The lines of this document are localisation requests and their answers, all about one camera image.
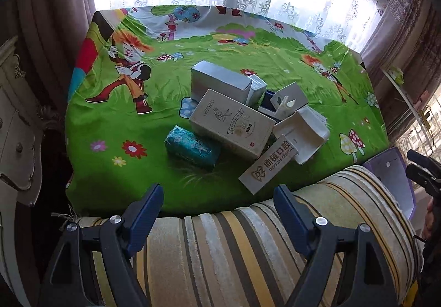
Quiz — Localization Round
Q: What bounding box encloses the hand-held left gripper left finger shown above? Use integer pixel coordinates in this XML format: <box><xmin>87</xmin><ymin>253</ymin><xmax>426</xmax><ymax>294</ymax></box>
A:
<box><xmin>41</xmin><ymin>184</ymin><xmax>165</xmax><ymax>307</ymax></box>

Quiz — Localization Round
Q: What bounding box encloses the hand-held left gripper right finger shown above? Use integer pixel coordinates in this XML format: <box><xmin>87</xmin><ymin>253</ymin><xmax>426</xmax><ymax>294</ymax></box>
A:
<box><xmin>273</xmin><ymin>185</ymin><xmax>401</xmax><ymax>307</ymax></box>

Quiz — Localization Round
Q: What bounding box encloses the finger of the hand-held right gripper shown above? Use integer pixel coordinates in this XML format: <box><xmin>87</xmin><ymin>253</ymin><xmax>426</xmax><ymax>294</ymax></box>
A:
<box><xmin>407</xmin><ymin>150</ymin><xmax>441</xmax><ymax>173</ymax></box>
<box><xmin>405</xmin><ymin>164</ymin><xmax>441</xmax><ymax>196</ymax></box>

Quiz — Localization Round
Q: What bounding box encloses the navy blue box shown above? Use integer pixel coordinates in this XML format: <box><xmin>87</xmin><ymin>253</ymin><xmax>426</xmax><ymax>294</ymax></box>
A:
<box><xmin>258</xmin><ymin>89</ymin><xmax>281</xmax><ymax>115</ymax></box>

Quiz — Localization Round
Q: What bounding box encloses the person's right hand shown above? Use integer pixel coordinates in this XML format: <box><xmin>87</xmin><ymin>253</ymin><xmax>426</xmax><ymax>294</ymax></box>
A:
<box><xmin>421</xmin><ymin>198</ymin><xmax>436</xmax><ymax>241</ymax></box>

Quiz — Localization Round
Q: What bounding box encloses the purple open box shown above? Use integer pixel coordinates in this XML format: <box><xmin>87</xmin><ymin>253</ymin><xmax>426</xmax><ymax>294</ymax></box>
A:
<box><xmin>362</xmin><ymin>148</ymin><xmax>417</xmax><ymax>221</ymax></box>

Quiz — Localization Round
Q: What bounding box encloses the long white printed box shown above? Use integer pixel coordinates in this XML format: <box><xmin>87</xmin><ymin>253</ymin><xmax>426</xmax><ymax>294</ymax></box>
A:
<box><xmin>238</xmin><ymin>135</ymin><xmax>300</xmax><ymax>195</ymax></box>

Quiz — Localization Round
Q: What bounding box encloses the green cartoon printed tablecloth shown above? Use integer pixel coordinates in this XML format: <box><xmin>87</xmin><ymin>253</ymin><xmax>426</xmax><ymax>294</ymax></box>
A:
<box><xmin>65</xmin><ymin>6</ymin><xmax>390</xmax><ymax>216</ymax></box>

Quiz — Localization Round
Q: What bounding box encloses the white shelf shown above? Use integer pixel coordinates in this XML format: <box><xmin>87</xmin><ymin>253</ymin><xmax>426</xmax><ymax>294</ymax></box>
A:
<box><xmin>381</xmin><ymin>66</ymin><xmax>441</xmax><ymax>142</ymax></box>

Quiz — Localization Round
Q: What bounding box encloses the striped cushion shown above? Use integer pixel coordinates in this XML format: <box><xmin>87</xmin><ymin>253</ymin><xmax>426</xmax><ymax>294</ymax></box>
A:
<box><xmin>74</xmin><ymin>165</ymin><xmax>423</xmax><ymax>307</ymax></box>

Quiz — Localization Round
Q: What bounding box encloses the teal patterned package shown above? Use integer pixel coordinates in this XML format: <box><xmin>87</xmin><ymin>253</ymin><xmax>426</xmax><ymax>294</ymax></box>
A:
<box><xmin>164</xmin><ymin>125</ymin><xmax>221</xmax><ymax>169</ymax></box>

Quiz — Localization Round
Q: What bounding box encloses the white clamshell container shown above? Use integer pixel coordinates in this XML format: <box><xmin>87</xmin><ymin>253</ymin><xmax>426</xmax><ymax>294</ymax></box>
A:
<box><xmin>273</xmin><ymin>107</ymin><xmax>330</xmax><ymax>165</ymax></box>

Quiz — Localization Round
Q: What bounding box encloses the small green object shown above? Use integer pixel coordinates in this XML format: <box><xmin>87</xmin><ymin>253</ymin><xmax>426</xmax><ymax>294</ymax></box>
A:
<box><xmin>388</xmin><ymin>66</ymin><xmax>405</xmax><ymax>84</ymax></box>

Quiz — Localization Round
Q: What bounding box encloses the large beige printed box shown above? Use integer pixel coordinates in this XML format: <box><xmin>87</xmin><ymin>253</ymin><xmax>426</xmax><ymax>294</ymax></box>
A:
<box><xmin>188</xmin><ymin>89</ymin><xmax>275</xmax><ymax>160</ymax></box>

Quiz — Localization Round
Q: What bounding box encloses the white box with leaf print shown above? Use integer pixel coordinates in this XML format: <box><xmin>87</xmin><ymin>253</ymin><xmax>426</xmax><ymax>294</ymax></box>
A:
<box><xmin>270</xmin><ymin>83</ymin><xmax>308</xmax><ymax>120</ymax></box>

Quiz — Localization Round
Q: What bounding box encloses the white cube box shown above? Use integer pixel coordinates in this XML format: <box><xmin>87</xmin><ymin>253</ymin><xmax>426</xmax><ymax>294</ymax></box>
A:
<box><xmin>246</xmin><ymin>74</ymin><xmax>268</xmax><ymax>108</ymax></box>

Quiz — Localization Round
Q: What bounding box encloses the grey cardboard box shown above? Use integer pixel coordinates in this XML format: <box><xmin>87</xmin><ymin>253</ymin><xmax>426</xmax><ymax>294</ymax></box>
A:
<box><xmin>190</xmin><ymin>61</ymin><xmax>253</xmax><ymax>106</ymax></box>

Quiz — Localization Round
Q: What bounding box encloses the cream carved cabinet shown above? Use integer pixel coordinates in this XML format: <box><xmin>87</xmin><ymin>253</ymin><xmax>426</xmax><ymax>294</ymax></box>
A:
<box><xmin>0</xmin><ymin>35</ymin><xmax>45</xmax><ymax>294</ymax></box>

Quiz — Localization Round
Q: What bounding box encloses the mauve curtain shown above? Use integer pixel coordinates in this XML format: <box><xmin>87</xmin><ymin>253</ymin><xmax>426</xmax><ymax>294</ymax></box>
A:
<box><xmin>7</xmin><ymin>0</ymin><xmax>97</xmax><ymax>122</ymax></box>

